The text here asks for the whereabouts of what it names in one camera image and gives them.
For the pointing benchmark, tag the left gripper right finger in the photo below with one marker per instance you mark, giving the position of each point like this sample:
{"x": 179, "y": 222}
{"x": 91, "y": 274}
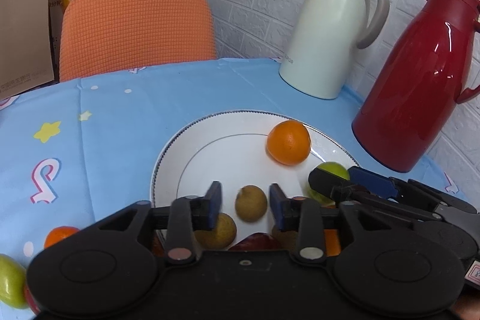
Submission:
{"x": 300, "y": 215}

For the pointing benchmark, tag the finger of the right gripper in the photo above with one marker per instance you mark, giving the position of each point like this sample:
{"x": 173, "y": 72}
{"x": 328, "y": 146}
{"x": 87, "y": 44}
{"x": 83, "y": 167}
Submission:
{"x": 410, "y": 192}
{"x": 350, "y": 192}

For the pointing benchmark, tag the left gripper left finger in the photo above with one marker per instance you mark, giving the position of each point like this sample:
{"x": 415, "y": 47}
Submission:
{"x": 188, "y": 215}

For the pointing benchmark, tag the green apple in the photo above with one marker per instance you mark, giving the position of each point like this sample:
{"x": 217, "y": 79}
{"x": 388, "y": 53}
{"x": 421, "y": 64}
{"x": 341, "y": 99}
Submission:
{"x": 332, "y": 173}
{"x": 13, "y": 277}

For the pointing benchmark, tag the brown longan front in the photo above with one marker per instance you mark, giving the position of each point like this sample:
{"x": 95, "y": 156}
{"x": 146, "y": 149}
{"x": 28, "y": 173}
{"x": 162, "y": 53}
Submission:
{"x": 221, "y": 236}

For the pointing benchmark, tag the brown longan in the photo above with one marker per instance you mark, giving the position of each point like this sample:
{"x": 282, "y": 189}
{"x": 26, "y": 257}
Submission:
{"x": 221, "y": 236}
{"x": 286, "y": 240}
{"x": 251, "y": 204}

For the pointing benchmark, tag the dark red plum front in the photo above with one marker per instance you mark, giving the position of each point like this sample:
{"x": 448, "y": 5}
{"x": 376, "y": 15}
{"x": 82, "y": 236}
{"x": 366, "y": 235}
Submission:
{"x": 257, "y": 242}

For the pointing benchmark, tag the dark red plum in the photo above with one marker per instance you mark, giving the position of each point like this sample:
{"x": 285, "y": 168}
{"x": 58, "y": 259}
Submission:
{"x": 257, "y": 242}
{"x": 30, "y": 301}

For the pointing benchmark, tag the large orange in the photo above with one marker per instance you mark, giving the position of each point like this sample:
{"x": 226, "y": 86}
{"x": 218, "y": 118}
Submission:
{"x": 289, "y": 143}
{"x": 332, "y": 243}

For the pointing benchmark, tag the mandarin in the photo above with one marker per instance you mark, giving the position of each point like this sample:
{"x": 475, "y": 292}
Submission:
{"x": 58, "y": 234}

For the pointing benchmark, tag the dark red plum back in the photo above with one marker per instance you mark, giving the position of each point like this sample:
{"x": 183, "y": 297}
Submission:
{"x": 30, "y": 301}

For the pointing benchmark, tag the white ceramic plate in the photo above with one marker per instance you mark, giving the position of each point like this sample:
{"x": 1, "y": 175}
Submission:
{"x": 230, "y": 147}

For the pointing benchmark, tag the red thermos jug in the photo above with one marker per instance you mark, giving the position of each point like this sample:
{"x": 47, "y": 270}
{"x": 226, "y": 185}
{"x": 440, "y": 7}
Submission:
{"x": 421, "y": 83}

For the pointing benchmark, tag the white thermos jug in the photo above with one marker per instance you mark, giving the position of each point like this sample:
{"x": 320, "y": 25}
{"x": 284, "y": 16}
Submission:
{"x": 324, "y": 41}

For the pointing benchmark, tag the blue cartoon tablecloth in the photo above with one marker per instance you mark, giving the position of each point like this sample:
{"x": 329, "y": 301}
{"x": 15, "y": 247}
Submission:
{"x": 78, "y": 151}

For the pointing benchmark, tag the orange chair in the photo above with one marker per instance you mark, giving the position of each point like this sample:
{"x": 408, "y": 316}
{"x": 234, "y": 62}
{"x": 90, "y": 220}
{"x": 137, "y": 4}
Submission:
{"x": 101, "y": 36}

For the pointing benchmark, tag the brown cardboard box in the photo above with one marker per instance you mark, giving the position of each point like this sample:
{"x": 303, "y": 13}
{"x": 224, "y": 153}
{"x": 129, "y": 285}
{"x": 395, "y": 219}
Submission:
{"x": 26, "y": 56}

